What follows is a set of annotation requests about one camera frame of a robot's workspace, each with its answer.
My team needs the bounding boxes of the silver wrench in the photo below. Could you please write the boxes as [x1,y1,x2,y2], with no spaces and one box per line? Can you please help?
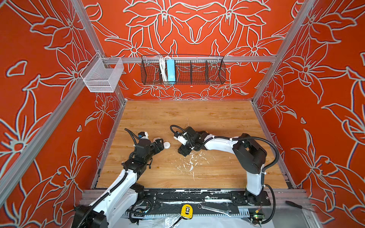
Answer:
[197,203,232,217]

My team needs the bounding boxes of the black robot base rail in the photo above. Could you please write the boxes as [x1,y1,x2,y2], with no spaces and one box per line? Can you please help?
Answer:
[142,189,272,218]

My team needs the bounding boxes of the black wire wall basket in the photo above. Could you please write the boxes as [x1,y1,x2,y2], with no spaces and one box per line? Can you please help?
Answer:
[141,55,226,86]

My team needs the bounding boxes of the clear mesh wall basket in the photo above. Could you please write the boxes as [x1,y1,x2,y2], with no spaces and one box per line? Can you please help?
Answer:
[80,52,125,93]

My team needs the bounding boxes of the white earbuds charging case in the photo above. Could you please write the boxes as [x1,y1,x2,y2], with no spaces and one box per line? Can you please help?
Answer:
[163,142,171,149]

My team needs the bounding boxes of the black handled screwdriver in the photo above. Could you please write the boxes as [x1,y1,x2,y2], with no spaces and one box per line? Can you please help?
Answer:
[285,200,315,213]

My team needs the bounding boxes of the white coiled cable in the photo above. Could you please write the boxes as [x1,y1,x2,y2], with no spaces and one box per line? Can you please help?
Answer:
[158,56,168,83]

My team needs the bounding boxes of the light blue box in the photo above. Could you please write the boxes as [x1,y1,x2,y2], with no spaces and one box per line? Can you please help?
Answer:
[166,59,176,84]

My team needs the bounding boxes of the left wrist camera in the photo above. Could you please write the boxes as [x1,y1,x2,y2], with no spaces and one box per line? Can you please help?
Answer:
[138,132,149,140]

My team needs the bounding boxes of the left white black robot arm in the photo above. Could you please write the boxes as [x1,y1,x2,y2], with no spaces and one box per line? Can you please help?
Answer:
[71,128,171,228]

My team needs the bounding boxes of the yellow tape measure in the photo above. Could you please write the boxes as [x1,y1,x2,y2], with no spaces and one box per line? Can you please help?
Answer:
[180,204,193,219]

